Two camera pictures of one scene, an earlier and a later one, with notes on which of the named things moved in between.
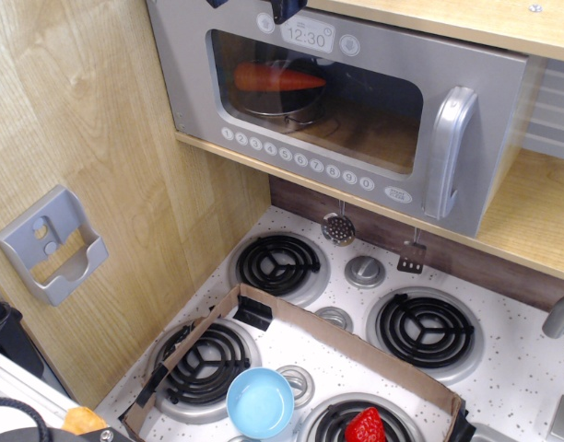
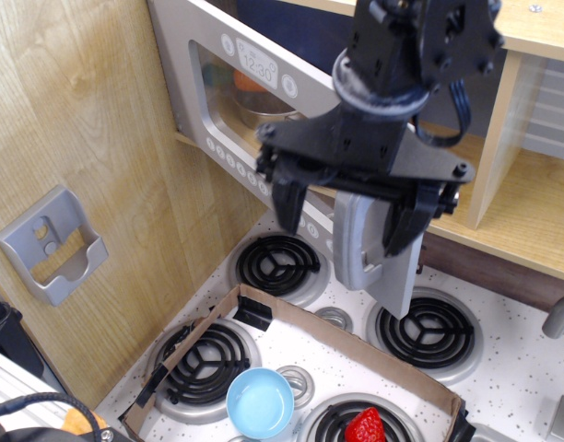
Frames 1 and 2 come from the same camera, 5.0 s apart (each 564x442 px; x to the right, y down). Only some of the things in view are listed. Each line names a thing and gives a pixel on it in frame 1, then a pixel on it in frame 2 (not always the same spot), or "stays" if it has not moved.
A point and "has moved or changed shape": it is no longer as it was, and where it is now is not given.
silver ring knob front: (301, 383) stays
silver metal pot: (288, 110) → (244, 110)
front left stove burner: (195, 385) stays
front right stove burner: (330, 421) stays
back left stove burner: (290, 266) stays
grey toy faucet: (563, 313) stays
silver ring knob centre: (337, 317) stays
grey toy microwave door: (420, 120) has moved or changed shape
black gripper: (283, 9) → (358, 149)
